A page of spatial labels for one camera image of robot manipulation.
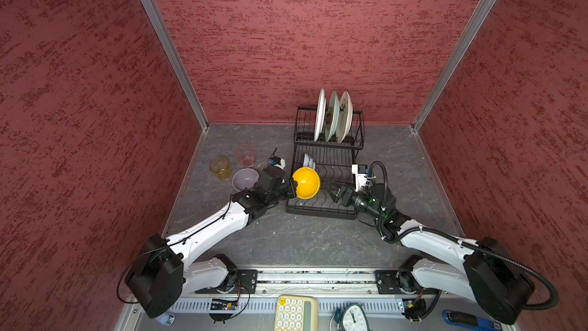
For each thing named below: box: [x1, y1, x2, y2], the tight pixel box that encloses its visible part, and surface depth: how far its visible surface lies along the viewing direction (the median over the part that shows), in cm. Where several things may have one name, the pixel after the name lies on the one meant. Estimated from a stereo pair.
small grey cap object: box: [154, 311, 176, 326], surface depth 68 cm
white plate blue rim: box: [313, 88, 327, 142], surface depth 78 cm
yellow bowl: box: [292, 167, 321, 200], surface depth 81 cm
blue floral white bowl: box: [301, 152, 316, 170], surface depth 94 cm
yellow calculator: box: [274, 294, 320, 331], surface depth 69 cm
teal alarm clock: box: [334, 302, 371, 331], surface depth 66 cm
